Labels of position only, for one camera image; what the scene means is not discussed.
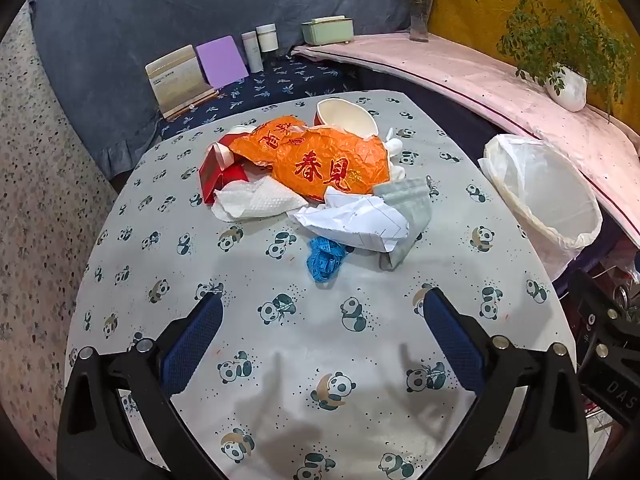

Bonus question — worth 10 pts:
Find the panda print tablecloth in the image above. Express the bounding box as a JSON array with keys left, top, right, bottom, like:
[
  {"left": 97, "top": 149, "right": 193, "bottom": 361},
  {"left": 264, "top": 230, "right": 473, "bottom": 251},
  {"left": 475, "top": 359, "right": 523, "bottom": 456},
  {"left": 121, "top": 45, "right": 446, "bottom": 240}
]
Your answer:
[{"left": 65, "top": 89, "right": 583, "bottom": 480}]

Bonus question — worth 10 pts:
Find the white paper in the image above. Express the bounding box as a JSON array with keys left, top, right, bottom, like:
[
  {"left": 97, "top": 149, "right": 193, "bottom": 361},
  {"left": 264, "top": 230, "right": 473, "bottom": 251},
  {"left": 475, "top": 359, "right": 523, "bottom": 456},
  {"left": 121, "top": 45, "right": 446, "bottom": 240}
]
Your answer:
[{"left": 287, "top": 186, "right": 410, "bottom": 252}]

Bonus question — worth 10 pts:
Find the grey cloth pouch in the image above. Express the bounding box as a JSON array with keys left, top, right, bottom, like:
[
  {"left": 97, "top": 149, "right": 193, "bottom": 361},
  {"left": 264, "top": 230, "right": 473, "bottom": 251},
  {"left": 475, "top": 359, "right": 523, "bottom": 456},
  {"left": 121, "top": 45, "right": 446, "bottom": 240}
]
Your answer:
[{"left": 372, "top": 176, "right": 433, "bottom": 272}]

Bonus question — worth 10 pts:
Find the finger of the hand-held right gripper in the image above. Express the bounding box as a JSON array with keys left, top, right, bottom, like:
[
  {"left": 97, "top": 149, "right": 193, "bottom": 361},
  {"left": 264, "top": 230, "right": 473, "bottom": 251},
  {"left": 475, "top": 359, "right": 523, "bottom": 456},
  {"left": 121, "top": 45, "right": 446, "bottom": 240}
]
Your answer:
[{"left": 567, "top": 267, "right": 640, "bottom": 356}]

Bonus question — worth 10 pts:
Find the red paper box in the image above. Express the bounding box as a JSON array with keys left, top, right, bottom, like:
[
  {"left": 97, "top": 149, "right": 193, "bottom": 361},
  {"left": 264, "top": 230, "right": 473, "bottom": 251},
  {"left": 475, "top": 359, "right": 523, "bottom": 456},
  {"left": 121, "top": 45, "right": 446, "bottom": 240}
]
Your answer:
[{"left": 199, "top": 142, "right": 249, "bottom": 206}]

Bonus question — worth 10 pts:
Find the white tube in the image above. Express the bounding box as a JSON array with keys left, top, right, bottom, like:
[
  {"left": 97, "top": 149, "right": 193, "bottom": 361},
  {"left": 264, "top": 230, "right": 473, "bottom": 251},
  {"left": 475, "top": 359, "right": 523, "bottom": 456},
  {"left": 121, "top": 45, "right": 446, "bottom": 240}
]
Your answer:
[{"left": 241, "top": 31, "right": 264, "bottom": 74}]

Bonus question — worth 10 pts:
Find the orange plastic bag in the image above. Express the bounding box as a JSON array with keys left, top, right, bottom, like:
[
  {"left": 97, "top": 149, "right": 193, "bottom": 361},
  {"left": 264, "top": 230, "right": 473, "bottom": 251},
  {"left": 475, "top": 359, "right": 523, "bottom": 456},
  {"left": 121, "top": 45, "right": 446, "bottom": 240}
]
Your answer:
[{"left": 228, "top": 116, "right": 391, "bottom": 202}]

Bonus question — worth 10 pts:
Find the yellow cloth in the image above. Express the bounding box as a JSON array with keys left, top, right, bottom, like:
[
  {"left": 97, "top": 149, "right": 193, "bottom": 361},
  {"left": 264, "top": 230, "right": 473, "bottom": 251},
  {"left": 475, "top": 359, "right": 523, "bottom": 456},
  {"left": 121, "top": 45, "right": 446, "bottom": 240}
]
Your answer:
[{"left": 432, "top": 0, "right": 640, "bottom": 121}]

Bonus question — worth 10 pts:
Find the bin with white bag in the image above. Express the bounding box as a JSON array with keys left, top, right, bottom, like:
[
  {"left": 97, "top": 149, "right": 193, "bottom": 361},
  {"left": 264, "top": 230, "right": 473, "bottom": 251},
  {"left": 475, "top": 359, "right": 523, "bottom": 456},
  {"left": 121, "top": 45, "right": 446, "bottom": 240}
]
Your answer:
[{"left": 477, "top": 133, "right": 603, "bottom": 281}]

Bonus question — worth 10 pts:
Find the green plant in white pot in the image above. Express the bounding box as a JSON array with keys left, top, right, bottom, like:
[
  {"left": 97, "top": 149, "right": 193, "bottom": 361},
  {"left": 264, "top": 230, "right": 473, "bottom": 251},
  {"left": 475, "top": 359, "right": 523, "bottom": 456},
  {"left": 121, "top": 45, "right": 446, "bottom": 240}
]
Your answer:
[{"left": 470, "top": 0, "right": 636, "bottom": 113}]

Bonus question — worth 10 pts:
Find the white capped bottle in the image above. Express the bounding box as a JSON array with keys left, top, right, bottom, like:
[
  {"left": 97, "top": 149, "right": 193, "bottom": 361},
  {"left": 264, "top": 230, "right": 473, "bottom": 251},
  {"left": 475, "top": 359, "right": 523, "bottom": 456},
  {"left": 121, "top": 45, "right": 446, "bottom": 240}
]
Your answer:
[{"left": 256, "top": 24, "right": 278, "bottom": 66}]

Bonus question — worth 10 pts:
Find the blue measuring tape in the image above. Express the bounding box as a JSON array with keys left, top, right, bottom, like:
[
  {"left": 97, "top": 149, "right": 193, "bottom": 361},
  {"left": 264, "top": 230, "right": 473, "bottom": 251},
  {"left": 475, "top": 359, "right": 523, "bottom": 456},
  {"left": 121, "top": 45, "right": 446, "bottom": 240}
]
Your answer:
[{"left": 306, "top": 236, "right": 353, "bottom": 285}]

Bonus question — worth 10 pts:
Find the purple card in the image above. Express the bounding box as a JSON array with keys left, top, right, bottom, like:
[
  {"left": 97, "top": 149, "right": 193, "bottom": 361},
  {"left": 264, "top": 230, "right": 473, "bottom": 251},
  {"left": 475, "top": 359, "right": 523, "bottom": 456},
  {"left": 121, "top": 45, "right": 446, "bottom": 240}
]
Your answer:
[{"left": 196, "top": 36, "right": 249, "bottom": 90}]

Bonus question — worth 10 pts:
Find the desk calendar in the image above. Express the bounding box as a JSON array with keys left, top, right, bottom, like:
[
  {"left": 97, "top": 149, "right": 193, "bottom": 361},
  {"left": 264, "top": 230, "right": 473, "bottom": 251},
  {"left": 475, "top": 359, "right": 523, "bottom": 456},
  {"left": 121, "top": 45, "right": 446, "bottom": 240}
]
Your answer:
[{"left": 145, "top": 45, "right": 218, "bottom": 121}]

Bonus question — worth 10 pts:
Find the pink cloth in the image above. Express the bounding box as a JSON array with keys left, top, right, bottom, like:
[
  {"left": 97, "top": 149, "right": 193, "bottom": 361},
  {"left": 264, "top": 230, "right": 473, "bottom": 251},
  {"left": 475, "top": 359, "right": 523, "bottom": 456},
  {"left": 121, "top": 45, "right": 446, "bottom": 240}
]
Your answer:
[{"left": 291, "top": 34, "right": 640, "bottom": 248}]

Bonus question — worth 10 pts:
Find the white paper towel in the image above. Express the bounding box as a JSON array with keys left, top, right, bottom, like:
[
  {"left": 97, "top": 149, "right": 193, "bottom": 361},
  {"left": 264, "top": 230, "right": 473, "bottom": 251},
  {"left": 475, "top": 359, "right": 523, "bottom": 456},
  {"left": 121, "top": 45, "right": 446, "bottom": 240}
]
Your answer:
[{"left": 211, "top": 176, "right": 310, "bottom": 222}]

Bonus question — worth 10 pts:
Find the navy leaf print cloth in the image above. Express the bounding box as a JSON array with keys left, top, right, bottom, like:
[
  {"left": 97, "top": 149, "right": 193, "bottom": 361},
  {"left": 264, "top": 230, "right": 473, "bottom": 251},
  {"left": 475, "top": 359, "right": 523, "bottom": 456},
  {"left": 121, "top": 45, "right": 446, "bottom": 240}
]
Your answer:
[{"left": 160, "top": 55, "right": 361, "bottom": 141}]

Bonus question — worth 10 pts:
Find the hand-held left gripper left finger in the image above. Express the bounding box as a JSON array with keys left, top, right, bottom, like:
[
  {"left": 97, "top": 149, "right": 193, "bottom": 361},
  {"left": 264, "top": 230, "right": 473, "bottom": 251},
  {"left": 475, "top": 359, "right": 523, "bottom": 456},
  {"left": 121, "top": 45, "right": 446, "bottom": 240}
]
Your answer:
[{"left": 56, "top": 291, "right": 226, "bottom": 480}]

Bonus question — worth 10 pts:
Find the green tissue box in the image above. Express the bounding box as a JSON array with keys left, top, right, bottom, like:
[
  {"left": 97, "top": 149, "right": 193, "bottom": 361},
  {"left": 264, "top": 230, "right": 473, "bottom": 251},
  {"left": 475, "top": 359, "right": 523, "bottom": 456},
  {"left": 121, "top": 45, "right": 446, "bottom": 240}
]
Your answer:
[{"left": 301, "top": 15, "right": 355, "bottom": 47}]

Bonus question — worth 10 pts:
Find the dark purple cloth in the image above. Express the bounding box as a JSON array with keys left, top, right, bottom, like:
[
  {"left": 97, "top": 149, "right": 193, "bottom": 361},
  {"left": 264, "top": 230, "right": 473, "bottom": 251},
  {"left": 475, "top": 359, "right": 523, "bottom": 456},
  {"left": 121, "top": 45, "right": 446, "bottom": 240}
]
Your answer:
[{"left": 357, "top": 66, "right": 506, "bottom": 161}]

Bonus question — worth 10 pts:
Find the blue-grey cloth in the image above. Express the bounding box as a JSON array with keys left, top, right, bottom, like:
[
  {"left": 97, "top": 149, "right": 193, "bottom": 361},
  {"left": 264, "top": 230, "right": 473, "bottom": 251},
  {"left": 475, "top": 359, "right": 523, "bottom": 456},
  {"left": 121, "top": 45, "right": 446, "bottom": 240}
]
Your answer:
[{"left": 27, "top": 0, "right": 436, "bottom": 193}]

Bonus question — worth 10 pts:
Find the glass vase with red flowers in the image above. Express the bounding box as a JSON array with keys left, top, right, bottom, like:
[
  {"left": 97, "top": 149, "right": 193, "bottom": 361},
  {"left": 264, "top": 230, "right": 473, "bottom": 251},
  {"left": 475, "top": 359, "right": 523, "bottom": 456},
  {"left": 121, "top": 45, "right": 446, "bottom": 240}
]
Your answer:
[{"left": 389, "top": 0, "right": 445, "bottom": 42}]

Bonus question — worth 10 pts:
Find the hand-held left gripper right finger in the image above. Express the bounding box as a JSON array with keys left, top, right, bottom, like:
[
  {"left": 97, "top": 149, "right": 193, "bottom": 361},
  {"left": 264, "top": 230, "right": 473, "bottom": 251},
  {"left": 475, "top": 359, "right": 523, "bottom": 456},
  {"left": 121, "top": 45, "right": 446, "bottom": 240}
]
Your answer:
[{"left": 422, "top": 287, "right": 588, "bottom": 480}]

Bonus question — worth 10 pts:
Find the white cloth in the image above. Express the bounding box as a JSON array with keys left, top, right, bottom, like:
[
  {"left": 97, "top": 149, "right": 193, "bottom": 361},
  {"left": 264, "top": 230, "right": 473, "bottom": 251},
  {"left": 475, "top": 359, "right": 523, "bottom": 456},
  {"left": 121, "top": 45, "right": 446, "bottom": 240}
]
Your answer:
[{"left": 384, "top": 127, "right": 407, "bottom": 183}]

